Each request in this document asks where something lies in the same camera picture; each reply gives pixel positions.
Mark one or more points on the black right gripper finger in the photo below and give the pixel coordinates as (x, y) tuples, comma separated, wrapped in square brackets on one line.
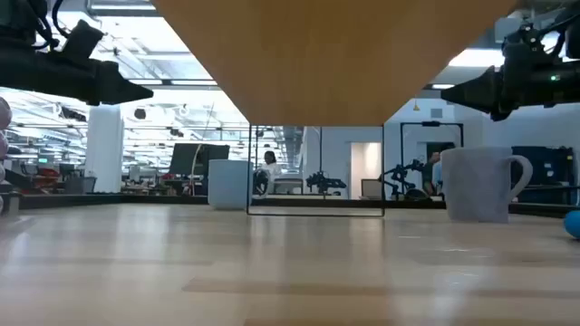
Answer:
[(480, 93)]

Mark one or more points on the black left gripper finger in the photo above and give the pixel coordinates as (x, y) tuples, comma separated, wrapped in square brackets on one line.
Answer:
[(115, 86)]

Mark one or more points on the grey-blue mug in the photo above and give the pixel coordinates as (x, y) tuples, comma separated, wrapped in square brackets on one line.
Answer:
[(476, 185)]

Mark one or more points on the light blue mug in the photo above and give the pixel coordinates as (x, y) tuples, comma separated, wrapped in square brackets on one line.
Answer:
[(229, 183)]

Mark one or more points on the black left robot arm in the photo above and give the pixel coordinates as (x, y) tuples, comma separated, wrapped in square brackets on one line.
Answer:
[(18, 18)]

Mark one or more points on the large background robot arm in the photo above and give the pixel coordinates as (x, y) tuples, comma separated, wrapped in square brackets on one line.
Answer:
[(401, 179)]

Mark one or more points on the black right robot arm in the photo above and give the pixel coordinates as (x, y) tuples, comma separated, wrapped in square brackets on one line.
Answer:
[(572, 27)]

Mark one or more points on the small background robot arm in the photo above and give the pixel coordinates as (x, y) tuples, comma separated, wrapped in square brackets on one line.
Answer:
[(324, 182)]

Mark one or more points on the bright ceiling light panel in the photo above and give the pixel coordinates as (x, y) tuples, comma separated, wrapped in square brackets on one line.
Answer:
[(476, 58)]

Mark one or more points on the short ceiling light strip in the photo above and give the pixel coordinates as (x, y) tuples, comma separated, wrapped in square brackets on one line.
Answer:
[(441, 86)]

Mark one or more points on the white pillar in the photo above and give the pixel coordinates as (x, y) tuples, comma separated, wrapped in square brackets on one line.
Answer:
[(104, 149)]

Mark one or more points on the long ceiling light strip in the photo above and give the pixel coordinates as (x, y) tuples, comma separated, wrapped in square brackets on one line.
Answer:
[(181, 82)]

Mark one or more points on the dark background cabinet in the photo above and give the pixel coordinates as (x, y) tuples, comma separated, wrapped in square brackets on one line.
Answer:
[(544, 172)]

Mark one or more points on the person at workbench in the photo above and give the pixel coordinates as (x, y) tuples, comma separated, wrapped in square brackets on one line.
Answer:
[(432, 174)]

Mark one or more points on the dark background monitor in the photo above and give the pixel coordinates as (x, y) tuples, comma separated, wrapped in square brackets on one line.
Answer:
[(199, 158)]

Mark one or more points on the blue cloth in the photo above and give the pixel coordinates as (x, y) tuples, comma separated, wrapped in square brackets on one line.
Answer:
[(573, 224)]

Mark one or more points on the wooden tray board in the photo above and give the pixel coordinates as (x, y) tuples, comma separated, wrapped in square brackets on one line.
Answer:
[(326, 59)]

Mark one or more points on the seated person in white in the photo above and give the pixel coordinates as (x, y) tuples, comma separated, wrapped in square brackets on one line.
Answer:
[(272, 167)]

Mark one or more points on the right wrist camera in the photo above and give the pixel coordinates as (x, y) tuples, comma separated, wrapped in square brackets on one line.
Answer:
[(521, 36)]

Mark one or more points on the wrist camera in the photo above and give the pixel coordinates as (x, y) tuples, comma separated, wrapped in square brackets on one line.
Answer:
[(521, 36), (82, 41)]

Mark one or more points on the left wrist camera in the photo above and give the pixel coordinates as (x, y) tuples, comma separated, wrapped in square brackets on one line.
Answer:
[(82, 41)]

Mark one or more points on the black background rig frame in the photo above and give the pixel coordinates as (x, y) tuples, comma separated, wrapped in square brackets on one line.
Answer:
[(430, 123)]

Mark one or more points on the black table frame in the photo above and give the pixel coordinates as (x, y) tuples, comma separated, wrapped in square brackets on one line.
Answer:
[(136, 199)]

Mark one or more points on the grey frame bracket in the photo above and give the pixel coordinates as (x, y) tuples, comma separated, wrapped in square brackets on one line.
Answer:
[(10, 204)]

